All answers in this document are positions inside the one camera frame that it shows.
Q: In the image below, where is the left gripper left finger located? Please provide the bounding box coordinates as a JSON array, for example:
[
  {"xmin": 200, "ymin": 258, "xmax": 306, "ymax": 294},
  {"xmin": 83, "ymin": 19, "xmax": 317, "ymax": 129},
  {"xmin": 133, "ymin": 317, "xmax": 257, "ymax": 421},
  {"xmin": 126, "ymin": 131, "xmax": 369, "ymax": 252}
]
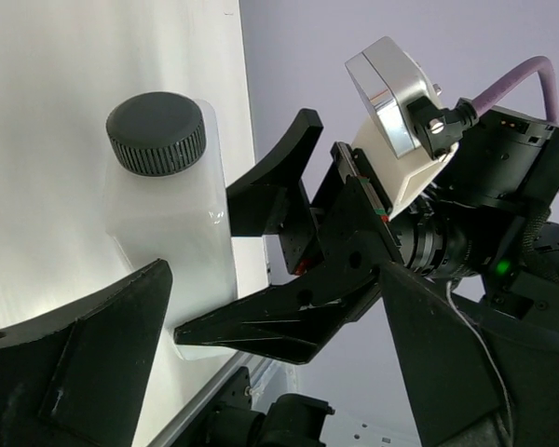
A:
[{"xmin": 0, "ymin": 260, "xmax": 172, "ymax": 446}]

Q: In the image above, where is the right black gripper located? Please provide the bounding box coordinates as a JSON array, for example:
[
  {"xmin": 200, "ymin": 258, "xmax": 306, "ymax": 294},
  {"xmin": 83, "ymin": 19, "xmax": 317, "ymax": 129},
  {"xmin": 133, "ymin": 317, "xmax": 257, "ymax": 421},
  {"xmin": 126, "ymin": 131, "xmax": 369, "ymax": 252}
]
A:
[{"xmin": 173, "ymin": 108, "xmax": 429, "ymax": 364}]

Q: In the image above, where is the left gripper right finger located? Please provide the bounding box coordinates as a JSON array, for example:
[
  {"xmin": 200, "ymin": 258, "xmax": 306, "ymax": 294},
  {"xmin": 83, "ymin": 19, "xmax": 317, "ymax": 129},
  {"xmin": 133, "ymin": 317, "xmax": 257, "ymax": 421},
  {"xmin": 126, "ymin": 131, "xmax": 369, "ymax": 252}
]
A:
[{"xmin": 380, "ymin": 263, "xmax": 559, "ymax": 446}]

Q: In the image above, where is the white bottle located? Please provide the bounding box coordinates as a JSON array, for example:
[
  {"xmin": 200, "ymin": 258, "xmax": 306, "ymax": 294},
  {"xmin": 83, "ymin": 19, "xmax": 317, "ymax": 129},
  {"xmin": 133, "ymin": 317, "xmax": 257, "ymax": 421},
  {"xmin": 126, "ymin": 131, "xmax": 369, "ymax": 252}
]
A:
[{"xmin": 104, "ymin": 91, "xmax": 238, "ymax": 337}]

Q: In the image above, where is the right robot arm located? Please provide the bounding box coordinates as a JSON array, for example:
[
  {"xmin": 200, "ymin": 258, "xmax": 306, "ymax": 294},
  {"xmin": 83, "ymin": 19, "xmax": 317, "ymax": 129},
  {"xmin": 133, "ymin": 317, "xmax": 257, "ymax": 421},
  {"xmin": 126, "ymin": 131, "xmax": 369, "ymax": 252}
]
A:
[{"xmin": 173, "ymin": 107, "xmax": 559, "ymax": 446}]

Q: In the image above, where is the aluminium mounting rail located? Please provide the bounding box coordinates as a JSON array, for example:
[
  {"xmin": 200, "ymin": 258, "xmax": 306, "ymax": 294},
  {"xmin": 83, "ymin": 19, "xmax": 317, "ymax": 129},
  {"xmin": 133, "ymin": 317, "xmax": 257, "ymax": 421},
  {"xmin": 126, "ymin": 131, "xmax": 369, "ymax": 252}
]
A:
[{"xmin": 148, "ymin": 352, "xmax": 280, "ymax": 447}]

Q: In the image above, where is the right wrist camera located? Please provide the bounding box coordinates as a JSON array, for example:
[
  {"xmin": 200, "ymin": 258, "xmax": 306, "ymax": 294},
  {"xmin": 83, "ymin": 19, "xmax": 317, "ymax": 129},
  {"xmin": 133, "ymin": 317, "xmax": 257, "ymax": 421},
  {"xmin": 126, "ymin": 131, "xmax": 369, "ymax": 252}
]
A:
[{"xmin": 345, "ymin": 36, "xmax": 478, "ymax": 219}]

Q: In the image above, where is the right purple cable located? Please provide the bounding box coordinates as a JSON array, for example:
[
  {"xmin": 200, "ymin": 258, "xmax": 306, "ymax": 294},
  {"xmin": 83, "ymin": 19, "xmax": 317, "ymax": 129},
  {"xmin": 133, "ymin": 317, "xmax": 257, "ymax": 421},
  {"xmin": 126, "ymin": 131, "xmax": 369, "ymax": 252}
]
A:
[{"xmin": 470, "ymin": 55, "xmax": 559, "ymax": 220}]

